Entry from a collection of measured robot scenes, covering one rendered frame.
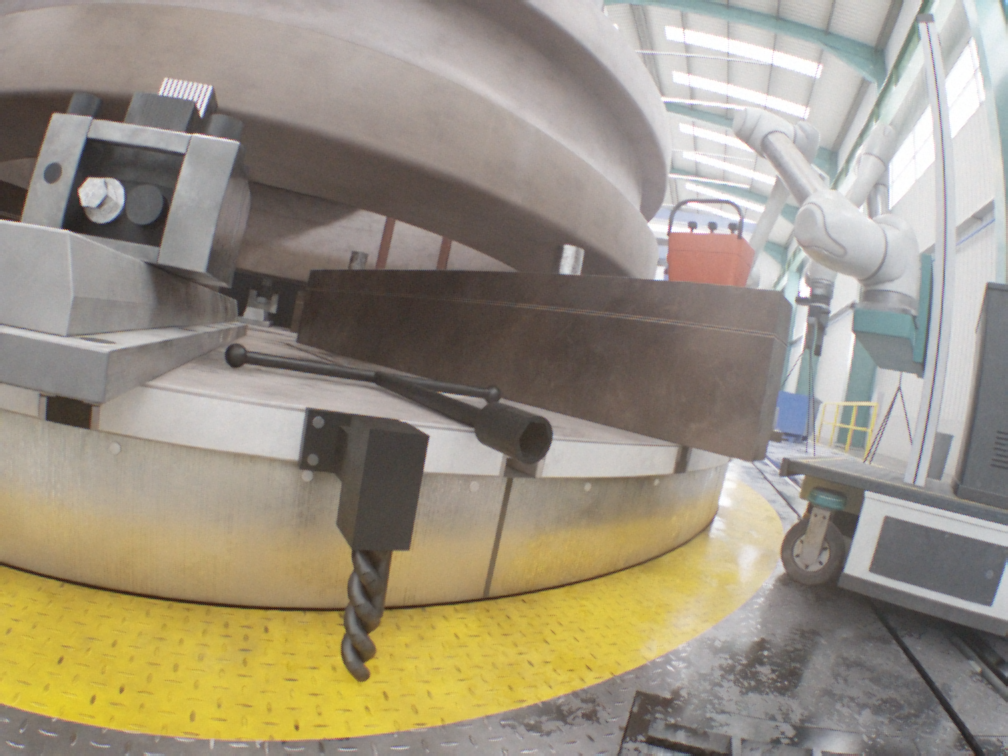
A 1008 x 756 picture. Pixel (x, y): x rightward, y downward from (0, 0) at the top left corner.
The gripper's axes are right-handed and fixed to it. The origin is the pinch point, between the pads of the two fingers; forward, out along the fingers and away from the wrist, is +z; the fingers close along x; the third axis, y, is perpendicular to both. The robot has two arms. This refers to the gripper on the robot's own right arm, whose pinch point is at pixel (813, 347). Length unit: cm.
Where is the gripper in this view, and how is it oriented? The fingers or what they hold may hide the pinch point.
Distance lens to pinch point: 190.6
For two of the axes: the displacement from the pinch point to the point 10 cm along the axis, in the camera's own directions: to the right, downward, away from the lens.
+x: 7.2, 1.2, 6.8
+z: -2.0, 9.8, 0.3
